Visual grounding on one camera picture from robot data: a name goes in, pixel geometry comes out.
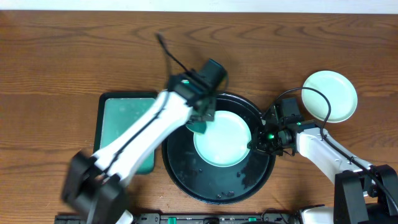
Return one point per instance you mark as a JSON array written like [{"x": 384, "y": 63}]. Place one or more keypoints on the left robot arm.
[{"x": 95, "y": 185}]

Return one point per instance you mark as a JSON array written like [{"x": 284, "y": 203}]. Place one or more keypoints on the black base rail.
[{"x": 217, "y": 218}]

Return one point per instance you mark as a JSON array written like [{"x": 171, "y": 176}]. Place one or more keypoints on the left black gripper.
[{"x": 204, "y": 112}]

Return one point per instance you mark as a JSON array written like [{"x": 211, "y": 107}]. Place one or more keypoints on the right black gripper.
[{"x": 259, "y": 142}]

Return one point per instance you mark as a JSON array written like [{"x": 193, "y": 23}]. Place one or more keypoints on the green scrubbing sponge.
[{"x": 197, "y": 127}]

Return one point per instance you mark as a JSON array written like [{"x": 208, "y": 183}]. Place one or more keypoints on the mint green plate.
[
  {"x": 224, "y": 142},
  {"x": 329, "y": 95}
]

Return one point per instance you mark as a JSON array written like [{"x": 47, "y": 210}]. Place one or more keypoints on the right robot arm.
[{"x": 363, "y": 193}]

